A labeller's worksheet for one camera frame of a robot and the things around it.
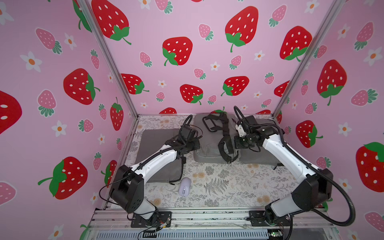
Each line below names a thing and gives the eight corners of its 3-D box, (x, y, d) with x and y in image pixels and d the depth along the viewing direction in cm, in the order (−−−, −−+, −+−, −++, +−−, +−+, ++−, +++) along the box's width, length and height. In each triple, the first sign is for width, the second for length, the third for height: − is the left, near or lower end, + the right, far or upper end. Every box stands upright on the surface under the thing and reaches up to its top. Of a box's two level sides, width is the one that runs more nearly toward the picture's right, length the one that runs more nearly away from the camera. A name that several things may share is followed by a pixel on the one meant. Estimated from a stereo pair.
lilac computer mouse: (178, 195, 84) (177, 193, 81) (182, 178, 90) (182, 176, 88) (187, 197, 83) (187, 195, 81) (191, 180, 89) (191, 178, 87)
